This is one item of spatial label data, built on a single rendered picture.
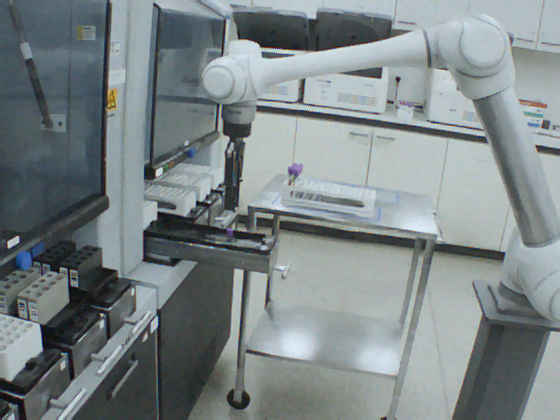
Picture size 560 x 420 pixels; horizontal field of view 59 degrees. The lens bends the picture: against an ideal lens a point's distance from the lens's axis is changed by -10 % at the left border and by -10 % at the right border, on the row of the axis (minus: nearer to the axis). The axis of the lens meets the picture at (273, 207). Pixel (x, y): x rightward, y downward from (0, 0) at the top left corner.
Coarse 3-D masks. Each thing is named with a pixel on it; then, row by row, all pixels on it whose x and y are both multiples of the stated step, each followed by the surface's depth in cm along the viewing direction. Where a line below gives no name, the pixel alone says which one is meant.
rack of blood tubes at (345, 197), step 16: (288, 192) 174; (304, 192) 181; (320, 192) 172; (336, 192) 172; (352, 192) 174; (368, 192) 176; (320, 208) 174; (336, 208) 172; (352, 208) 171; (368, 208) 170
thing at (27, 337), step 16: (0, 320) 86; (16, 320) 85; (0, 336) 80; (16, 336) 81; (32, 336) 82; (0, 352) 76; (16, 352) 78; (32, 352) 83; (0, 368) 77; (16, 368) 78
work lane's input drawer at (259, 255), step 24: (144, 240) 143; (168, 240) 142; (192, 240) 142; (216, 240) 146; (240, 240) 147; (264, 240) 143; (216, 264) 141; (240, 264) 140; (264, 264) 139; (288, 264) 147
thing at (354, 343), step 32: (384, 192) 201; (352, 224) 166; (384, 224) 165; (416, 224) 168; (416, 256) 208; (288, 320) 212; (320, 320) 214; (352, 320) 216; (384, 320) 218; (416, 320) 171; (256, 352) 189; (288, 352) 190; (320, 352) 192; (352, 352) 193; (384, 352) 194; (384, 416) 187
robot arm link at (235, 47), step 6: (234, 42) 132; (240, 42) 131; (246, 42) 131; (252, 42) 132; (228, 48) 132; (234, 48) 131; (240, 48) 130; (246, 48) 131; (252, 48) 131; (258, 48) 133; (228, 54) 132; (234, 54) 131; (258, 54) 133
